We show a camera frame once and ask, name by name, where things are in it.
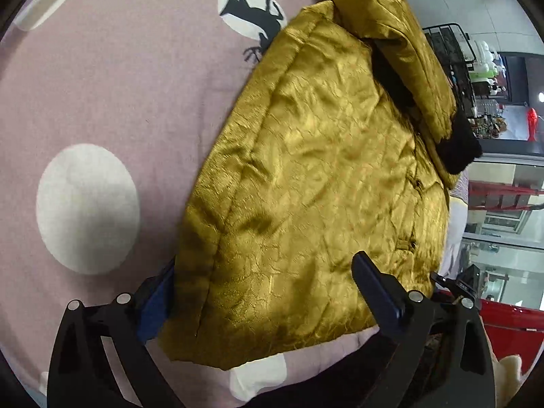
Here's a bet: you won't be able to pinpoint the purple knit blanket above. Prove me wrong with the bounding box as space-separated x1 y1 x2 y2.
450 168 471 205

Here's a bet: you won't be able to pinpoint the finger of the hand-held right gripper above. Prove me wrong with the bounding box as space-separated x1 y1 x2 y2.
372 45 426 111

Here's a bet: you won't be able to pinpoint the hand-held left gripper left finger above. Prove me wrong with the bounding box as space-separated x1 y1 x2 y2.
47 259 179 408

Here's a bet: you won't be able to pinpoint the lavender sheet with yellow stripe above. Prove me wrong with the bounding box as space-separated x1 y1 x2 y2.
438 202 468 281

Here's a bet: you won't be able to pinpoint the red fish ornament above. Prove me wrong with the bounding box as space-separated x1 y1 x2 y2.
525 106 541 143

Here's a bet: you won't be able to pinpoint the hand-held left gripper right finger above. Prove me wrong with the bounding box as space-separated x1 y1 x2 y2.
351 251 497 408

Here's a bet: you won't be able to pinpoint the white plush toy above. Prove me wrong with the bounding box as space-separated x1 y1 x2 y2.
489 353 524 408

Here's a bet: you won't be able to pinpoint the black wire rack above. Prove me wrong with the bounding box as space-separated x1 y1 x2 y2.
423 22 479 120

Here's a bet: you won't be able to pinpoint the gold satin garment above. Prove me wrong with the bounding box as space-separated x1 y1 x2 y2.
159 0 458 370

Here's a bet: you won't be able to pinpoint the red box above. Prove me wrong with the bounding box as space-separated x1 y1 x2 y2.
478 300 544 375

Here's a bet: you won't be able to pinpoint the pink polka dot bedsheet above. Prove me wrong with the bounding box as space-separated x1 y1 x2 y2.
0 0 381 408

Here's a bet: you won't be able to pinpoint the white plastic bottles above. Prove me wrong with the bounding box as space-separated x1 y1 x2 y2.
472 40 509 84

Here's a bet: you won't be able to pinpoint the red metal shelf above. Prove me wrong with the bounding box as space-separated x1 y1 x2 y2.
467 181 544 211

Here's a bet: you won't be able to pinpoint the dark cloth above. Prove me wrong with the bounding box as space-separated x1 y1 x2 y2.
246 327 468 408

